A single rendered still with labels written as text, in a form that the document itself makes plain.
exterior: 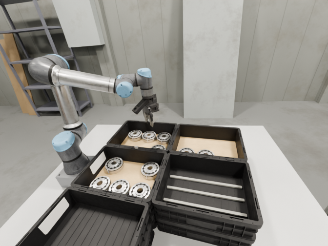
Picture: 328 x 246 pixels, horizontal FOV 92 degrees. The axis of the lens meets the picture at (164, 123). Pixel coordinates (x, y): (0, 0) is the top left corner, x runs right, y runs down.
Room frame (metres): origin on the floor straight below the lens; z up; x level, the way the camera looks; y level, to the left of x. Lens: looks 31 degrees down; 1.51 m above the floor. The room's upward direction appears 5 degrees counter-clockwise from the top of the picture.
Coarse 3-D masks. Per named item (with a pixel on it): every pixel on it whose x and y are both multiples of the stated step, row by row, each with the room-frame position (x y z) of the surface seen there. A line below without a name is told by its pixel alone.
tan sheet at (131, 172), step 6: (126, 162) 0.71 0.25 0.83; (132, 162) 0.71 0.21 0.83; (102, 168) 0.68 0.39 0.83; (126, 168) 0.66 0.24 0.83; (132, 168) 0.66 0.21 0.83; (138, 168) 0.65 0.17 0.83; (102, 174) 0.63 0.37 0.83; (108, 174) 0.63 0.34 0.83; (114, 174) 0.63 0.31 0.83; (120, 174) 0.62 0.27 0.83; (126, 174) 0.62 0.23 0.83; (132, 174) 0.61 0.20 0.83; (138, 174) 0.61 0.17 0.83; (114, 180) 0.58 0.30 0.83; (132, 180) 0.57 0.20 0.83; (138, 180) 0.57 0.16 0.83; (144, 180) 0.56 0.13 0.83; (150, 180) 0.56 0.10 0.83; (150, 186) 0.52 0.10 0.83
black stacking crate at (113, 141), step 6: (126, 126) 1.02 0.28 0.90; (132, 126) 1.04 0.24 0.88; (138, 126) 1.02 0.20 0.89; (144, 126) 1.01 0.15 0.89; (150, 126) 0.99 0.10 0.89; (156, 126) 0.98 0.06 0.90; (162, 126) 0.96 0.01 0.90; (168, 126) 0.95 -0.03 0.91; (174, 126) 0.94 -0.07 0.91; (120, 132) 0.93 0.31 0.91; (126, 132) 1.00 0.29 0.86; (156, 132) 0.98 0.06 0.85; (162, 132) 0.97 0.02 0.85; (168, 132) 0.95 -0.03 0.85; (114, 138) 0.85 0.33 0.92; (120, 138) 0.91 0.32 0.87
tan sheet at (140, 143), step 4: (124, 140) 0.94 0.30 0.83; (128, 140) 0.94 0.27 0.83; (140, 140) 0.92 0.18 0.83; (156, 140) 0.90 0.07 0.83; (124, 144) 0.89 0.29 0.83; (128, 144) 0.88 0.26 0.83; (132, 144) 0.88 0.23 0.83; (136, 144) 0.87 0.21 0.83; (140, 144) 0.87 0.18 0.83; (144, 144) 0.87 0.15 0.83; (148, 144) 0.86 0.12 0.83; (152, 144) 0.86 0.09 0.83; (156, 144) 0.85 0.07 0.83; (164, 144) 0.85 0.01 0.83
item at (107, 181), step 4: (100, 176) 0.59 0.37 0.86; (104, 176) 0.59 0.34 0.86; (96, 180) 0.57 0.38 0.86; (104, 180) 0.56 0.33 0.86; (108, 180) 0.56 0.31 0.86; (92, 184) 0.55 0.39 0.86; (104, 184) 0.54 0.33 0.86; (108, 184) 0.53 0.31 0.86; (100, 188) 0.51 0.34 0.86; (104, 188) 0.51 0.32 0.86
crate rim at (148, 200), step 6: (102, 150) 0.73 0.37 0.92; (138, 150) 0.70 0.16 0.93; (144, 150) 0.69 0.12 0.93; (150, 150) 0.68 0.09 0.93; (96, 156) 0.68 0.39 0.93; (90, 162) 0.63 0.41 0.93; (162, 162) 0.58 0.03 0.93; (84, 168) 0.59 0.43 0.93; (162, 168) 0.54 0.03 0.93; (156, 180) 0.48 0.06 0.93; (78, 186) 0.48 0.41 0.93; (84, 186) 0.48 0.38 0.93; (102, 192) 0.44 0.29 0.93; (108, 192) 0.44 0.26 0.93; (114, 192) 0.43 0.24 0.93; (150, 192) 0.42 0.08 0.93; (132, 198) 0.40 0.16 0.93; (138, 198) 0.40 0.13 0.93; (144, 198) 0.39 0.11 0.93; (150, 198) 0.39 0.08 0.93
